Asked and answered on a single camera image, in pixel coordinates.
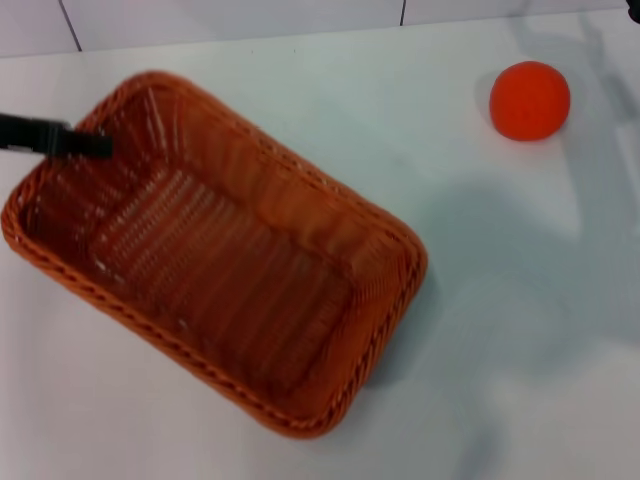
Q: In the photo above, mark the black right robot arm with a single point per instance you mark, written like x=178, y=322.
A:
x=635, y=9

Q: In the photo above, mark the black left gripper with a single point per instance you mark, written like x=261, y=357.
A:
x=30, y=132

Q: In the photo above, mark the orange woven plastic basket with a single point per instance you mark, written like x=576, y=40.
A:
x=225, y=280

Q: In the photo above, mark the orange round fruit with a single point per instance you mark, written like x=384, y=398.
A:
x=530, y=100

